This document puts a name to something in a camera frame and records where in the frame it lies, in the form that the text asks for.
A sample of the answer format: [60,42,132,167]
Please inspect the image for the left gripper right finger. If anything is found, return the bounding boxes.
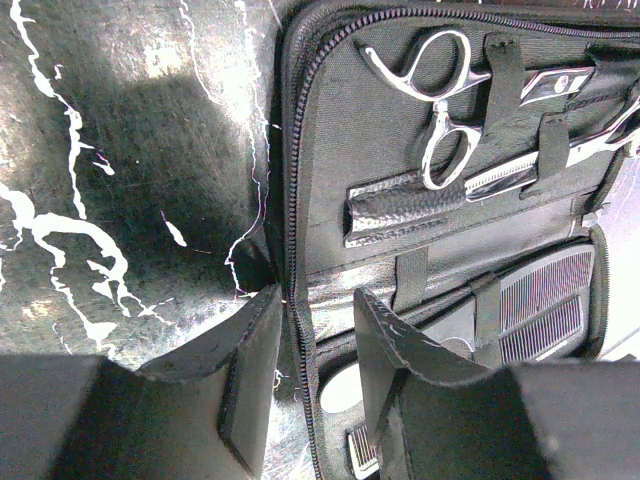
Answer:
[353,289,639,479]

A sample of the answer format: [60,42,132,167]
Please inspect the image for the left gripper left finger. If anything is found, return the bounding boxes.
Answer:
[1,285,282,479]

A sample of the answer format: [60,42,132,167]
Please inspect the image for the black hair comb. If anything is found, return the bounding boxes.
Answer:
[347,249,596,474]

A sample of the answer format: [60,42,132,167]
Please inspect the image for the black zip tool case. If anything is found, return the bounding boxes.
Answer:
[281,1,639,479]

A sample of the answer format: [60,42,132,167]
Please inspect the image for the silver scissors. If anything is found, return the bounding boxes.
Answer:
[464,93,639,203]
[359,29,596,192]

